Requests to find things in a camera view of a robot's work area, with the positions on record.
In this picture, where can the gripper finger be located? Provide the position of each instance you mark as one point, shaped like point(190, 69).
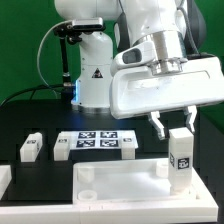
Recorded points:
point(190, 112)
point(154, 119)

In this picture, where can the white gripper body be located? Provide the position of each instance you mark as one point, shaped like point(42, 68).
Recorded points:
point(136, 91)

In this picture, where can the white desk top tray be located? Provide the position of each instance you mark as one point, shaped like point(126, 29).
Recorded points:
point(125, 181)

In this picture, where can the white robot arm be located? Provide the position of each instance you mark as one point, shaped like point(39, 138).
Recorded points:
point(154, 73)

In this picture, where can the tag marker sheet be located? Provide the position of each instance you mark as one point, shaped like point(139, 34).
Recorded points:
point(102, 139)

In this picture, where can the white block left edge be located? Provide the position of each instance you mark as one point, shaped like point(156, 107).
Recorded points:
point(5, 178)

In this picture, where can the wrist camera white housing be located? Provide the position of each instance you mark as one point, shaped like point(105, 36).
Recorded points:
point(138, 55)

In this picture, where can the camera on black stand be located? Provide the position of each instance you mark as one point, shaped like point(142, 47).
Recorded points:
point(70, 32)

